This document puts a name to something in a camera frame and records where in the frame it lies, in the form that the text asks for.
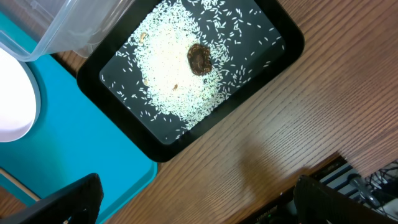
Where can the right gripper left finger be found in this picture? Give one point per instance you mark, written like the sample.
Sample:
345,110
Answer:
78,202

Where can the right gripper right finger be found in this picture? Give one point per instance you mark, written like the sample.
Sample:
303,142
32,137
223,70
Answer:
317,203

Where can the wooden chopstick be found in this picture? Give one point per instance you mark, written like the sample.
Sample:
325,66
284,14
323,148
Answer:
19,185

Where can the teal plastic tray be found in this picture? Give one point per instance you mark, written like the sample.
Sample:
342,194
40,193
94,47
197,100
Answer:
71,139

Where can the white bowl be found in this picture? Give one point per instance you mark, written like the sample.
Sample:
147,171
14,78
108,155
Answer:
20,98

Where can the pile of white rice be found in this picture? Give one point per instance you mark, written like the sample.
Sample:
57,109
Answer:
150,74

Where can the brown food scrap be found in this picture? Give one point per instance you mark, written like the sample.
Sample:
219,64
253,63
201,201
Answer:
199,59

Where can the black tray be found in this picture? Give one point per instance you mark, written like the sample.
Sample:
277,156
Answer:
89,83

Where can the clear plastic bin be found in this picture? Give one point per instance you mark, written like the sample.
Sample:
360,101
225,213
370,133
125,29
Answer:
33,28

